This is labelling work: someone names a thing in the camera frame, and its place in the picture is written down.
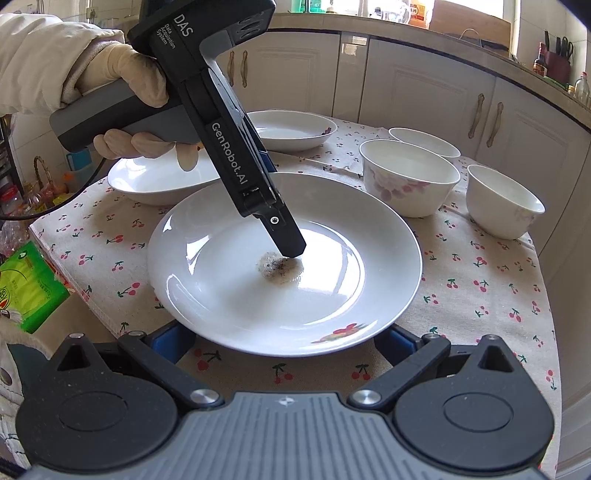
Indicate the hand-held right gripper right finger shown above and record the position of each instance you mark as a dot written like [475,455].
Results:
[397,344]

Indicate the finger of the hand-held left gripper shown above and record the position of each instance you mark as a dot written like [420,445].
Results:
[288,240]

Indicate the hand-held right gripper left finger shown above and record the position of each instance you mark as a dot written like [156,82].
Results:
[168,339]

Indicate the white fruit-print plate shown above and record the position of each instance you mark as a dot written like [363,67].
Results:
[221,286]
[295,124]
[152,180]

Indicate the white flower-print bowl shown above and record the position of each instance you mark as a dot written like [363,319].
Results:
[498,212]
[429,140]
[406,170]

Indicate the person's left forearm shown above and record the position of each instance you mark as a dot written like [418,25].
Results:
[32,60]

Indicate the person's left hand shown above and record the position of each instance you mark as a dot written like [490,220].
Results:
[134,74]

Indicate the cherry-print tablecloth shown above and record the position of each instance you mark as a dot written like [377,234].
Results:
[461,286]

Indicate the cream cloth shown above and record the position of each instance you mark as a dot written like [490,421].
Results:
[27,332]

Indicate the green packet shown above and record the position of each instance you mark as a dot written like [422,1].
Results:
[32,286]

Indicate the wicker basket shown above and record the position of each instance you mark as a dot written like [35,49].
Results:
[44,201]

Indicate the white kitchen cabinet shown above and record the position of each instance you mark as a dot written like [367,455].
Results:
[415,92]

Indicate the orange packet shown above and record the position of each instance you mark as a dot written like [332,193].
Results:
[421,13]

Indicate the brown board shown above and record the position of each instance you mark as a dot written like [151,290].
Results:
[471,18]

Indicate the dark sauce bottle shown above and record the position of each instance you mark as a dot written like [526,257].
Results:
[539,64]

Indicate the clear plastic bottle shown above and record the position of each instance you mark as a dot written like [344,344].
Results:
[581,87]

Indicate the dark red knife holder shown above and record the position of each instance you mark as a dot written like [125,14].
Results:
[556,67]

